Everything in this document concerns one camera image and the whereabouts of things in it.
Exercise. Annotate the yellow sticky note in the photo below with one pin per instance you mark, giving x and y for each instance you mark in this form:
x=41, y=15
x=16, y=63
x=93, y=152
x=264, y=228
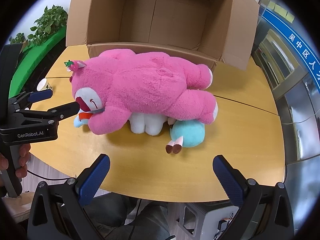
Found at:
x=290, y=17

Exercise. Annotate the glass cabinet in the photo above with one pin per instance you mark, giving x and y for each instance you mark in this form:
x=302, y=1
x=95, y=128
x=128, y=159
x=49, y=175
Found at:
x=275, y=62

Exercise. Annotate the pink bear plush toy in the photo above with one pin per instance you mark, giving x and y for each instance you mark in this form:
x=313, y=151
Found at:
x=140, y=85

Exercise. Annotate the blue wall sign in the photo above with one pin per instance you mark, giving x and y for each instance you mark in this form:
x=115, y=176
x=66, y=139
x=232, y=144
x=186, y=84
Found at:
x=295, y=45

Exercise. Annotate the blue plush toy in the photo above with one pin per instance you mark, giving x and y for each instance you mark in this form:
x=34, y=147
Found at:
x=80, y=122

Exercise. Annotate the green leafy plant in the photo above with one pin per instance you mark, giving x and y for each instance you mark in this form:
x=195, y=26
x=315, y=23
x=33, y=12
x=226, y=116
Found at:
x=47, y=22

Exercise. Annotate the pink pig plush toy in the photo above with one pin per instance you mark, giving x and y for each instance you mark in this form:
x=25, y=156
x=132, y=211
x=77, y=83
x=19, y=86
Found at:
x=190, y=132

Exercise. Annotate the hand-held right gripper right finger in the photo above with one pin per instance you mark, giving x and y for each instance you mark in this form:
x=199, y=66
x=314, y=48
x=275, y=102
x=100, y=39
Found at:
x=228, y=183

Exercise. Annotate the large cardboard box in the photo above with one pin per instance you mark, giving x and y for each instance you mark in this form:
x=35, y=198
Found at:
x=175, y=17

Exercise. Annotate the grey crate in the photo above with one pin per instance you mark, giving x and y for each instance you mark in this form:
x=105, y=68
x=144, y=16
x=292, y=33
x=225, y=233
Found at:
x=200, y=217

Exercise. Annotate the wooden desktop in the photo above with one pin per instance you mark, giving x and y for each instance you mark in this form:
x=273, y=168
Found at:
x=150, y=160

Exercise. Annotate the person's leg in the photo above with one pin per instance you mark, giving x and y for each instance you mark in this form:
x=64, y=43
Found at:
x=140, y=217

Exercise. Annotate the white plush toy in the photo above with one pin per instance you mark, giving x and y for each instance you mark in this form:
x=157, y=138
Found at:
x=142, y=125

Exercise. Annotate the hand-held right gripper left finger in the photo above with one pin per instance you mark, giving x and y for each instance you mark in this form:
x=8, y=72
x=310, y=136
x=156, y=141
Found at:
x=93, y=182

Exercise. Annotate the small cardboard piece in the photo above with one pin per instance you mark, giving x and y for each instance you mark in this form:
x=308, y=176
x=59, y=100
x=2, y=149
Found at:
x=24, y=46

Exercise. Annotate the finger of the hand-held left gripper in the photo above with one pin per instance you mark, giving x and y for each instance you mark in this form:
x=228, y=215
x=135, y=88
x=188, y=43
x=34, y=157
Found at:
x=41, y=95
x=65, y=110

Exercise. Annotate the white paper cup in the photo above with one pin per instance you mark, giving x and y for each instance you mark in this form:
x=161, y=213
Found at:
x=43, y=85

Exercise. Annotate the person's left hand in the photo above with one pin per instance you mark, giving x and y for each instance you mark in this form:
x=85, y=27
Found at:
x=24, y=155

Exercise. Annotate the green board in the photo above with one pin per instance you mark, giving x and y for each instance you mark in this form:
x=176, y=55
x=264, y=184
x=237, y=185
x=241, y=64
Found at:
x=32, y=62

